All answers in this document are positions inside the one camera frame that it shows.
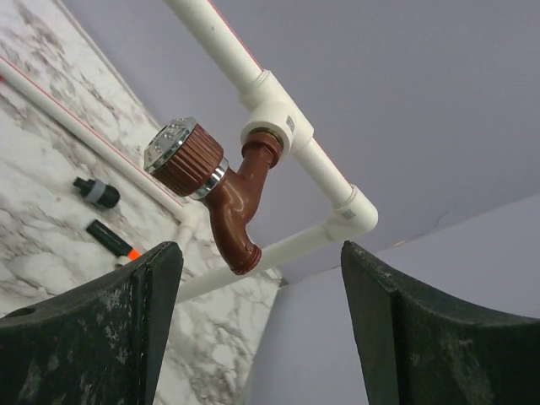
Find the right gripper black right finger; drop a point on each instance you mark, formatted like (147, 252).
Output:
(420, 345)

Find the white PVC pipe frame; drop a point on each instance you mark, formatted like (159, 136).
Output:
(270, 108)

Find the small black round fitting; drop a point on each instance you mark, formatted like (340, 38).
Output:
(97, 193)

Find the brown plastic faucet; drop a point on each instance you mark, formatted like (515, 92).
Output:
(187, 160)

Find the black orange tool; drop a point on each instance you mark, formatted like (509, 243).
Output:
(111, 241)

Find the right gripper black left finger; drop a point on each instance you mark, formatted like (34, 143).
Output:
(100, 343)

